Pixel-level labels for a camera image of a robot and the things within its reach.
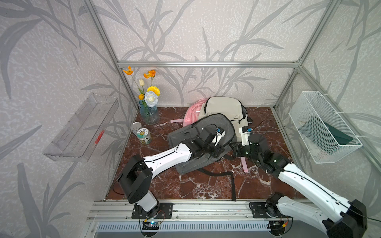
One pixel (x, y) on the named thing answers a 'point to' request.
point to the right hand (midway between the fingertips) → (229, 143)
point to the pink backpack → (191, 117)
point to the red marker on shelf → (99, 137)
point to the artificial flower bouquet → (150, 95)
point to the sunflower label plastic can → (144, 136)
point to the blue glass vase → (150, 114)
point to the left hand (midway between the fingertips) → (221, 148)
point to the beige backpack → (232, 108)
